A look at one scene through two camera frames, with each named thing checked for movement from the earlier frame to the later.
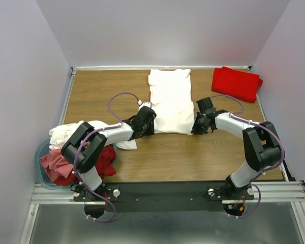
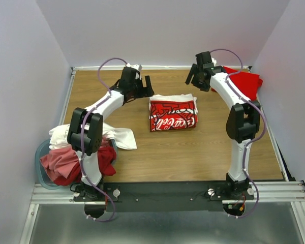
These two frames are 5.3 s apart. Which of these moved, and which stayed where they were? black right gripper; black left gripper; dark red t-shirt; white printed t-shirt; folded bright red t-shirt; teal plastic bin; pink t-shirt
Moved: black left gripper; black right gripper; white printed t-shirt
Stayed: pink t-shirt; dark red t-shirt; folded bright red t-shirt; teal plastic bin
